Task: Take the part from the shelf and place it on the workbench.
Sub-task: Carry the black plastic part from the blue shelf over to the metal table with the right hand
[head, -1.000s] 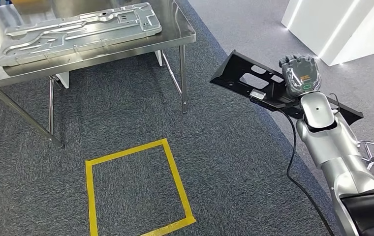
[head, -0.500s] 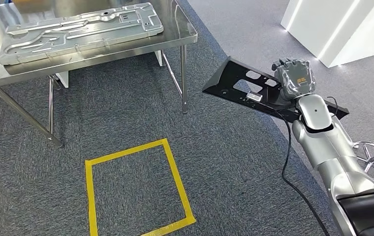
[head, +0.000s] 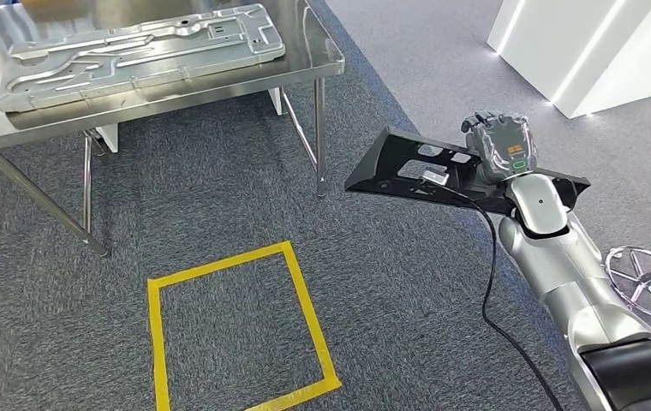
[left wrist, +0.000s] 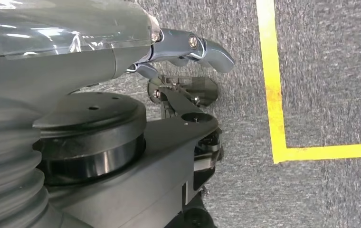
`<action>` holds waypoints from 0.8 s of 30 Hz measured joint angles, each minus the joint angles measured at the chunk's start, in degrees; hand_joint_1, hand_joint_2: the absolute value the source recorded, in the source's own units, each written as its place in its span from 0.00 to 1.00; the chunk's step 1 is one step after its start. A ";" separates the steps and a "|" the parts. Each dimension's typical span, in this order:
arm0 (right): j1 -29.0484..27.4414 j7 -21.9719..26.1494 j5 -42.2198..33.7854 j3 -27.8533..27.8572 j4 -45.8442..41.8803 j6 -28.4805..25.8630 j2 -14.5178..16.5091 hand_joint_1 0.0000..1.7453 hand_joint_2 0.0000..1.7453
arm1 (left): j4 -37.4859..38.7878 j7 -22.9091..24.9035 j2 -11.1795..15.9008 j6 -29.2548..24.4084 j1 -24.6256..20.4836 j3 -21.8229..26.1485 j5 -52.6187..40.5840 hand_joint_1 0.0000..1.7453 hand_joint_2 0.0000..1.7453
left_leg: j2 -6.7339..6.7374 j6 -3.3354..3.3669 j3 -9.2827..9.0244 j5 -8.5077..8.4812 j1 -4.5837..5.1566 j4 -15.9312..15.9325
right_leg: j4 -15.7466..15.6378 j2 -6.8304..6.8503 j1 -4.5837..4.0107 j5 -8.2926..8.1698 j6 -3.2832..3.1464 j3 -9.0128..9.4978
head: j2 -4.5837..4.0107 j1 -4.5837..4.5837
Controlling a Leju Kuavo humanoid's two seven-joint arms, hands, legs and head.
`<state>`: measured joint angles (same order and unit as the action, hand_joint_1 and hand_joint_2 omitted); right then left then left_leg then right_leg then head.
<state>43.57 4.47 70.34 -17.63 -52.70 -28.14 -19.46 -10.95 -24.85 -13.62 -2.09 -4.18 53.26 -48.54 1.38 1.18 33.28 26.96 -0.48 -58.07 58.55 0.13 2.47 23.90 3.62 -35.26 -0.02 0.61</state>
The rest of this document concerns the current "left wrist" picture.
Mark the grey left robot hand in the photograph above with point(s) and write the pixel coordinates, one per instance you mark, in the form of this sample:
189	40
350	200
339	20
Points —
73	63

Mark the black robot leg mechanism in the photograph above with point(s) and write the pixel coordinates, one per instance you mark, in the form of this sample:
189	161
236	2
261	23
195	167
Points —
174	151

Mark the yellow floor tape square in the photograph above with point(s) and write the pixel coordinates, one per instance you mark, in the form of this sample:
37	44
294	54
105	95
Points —
275	94

